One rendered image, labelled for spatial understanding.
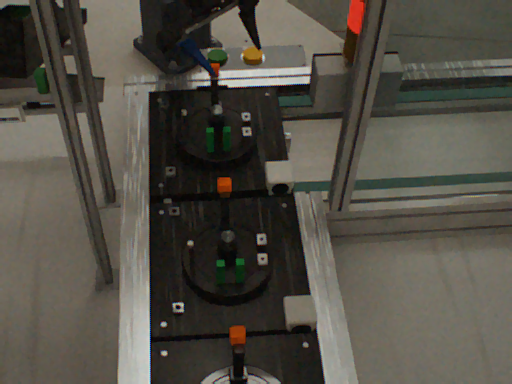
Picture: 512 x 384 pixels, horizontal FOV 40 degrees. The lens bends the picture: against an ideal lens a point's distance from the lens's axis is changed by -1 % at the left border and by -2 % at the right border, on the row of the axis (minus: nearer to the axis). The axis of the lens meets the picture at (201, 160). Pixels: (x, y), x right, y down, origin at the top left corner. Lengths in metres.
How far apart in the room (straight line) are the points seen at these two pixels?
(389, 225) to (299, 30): 0.58
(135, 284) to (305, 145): 0.43
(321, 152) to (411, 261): 0.25
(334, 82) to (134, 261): 0.42
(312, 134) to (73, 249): 0.49
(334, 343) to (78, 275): 0.45
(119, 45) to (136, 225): 0.57
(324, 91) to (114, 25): 0.77
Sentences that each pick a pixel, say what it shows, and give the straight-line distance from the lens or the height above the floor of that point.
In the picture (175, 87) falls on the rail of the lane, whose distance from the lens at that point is 1.35.
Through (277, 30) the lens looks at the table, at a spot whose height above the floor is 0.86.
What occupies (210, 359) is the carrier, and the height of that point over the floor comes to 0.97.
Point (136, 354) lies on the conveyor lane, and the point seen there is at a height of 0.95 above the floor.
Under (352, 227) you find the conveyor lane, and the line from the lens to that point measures 1.22.
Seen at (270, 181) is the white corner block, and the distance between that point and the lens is 1.17.
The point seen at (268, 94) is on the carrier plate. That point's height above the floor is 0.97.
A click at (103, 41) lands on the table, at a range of 1.63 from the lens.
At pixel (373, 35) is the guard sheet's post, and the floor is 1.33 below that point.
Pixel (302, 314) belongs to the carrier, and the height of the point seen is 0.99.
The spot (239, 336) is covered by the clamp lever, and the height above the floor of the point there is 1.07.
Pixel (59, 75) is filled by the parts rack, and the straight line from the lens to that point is 0.84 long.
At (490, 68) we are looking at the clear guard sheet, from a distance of 1.02.
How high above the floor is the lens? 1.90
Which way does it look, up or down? 50 degrees down
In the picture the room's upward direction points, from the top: 2 degrees counter-clockwise
